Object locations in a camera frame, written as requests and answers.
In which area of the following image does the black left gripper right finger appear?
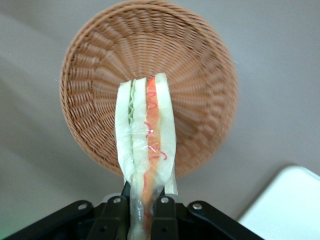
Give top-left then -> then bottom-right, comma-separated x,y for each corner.
150,188 -> 179,240

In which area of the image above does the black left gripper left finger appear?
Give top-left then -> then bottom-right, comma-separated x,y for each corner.
98,181 -> 133,240

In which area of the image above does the triangle sandwich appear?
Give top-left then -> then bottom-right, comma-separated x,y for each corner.
114,71 -> 179,240

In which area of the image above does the cream plastic tray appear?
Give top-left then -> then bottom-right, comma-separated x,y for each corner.
237,164 -> 320,240

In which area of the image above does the brown round wicker basket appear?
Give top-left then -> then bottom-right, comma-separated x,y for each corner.
59,0 -> 239,179

